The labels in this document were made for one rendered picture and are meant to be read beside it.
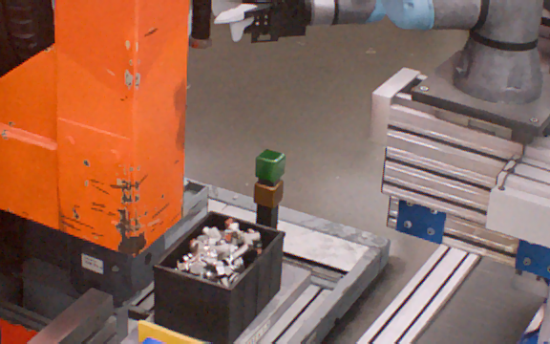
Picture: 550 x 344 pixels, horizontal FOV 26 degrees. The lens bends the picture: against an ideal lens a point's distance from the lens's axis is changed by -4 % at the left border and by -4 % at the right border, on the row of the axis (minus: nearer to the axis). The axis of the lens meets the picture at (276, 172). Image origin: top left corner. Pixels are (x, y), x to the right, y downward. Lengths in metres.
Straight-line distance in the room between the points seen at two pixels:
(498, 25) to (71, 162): 0.73
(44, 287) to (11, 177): 0.43
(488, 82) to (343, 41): 2.40
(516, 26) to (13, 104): 0.85
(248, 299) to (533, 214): 0.47
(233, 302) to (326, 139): 1.75
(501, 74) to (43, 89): 0.75
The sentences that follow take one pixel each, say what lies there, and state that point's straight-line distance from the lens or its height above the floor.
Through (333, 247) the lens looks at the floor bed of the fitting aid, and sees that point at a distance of 2.91.
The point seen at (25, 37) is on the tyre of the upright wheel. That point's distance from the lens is 2.28.
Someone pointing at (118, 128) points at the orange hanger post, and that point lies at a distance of 1.91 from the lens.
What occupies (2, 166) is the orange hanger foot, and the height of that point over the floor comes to 0.61.
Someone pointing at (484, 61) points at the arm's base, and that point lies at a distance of 1.92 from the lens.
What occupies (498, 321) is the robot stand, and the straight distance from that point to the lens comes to 2.49.
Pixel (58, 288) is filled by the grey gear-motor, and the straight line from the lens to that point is 2.46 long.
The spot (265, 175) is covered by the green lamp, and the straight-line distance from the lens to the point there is 2.03.
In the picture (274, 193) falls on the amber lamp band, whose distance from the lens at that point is 2.04.
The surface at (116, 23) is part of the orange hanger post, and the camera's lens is 1.84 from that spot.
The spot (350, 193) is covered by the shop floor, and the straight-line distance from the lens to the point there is 3.30.
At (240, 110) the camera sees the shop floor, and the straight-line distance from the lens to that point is 3.72.
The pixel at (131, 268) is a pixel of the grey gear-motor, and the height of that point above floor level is 0.33.
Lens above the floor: 1.60
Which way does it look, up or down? 28 degrees down
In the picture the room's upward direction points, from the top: 4 degrees clockwise
